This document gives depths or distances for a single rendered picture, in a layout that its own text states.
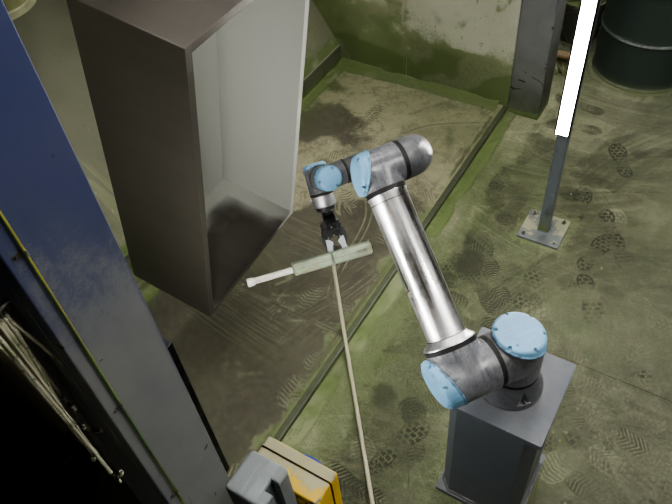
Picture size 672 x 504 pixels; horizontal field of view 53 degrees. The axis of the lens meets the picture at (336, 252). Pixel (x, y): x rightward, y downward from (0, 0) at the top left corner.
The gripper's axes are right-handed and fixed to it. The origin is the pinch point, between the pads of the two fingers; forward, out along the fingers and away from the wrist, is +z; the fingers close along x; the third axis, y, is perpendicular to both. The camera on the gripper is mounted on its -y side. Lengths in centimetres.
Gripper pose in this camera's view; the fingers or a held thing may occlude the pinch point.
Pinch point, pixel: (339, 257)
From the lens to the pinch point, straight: 259.5
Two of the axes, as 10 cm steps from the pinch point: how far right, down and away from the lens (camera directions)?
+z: 2.6, 9.4, 2.1
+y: -1.4, -1.7, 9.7
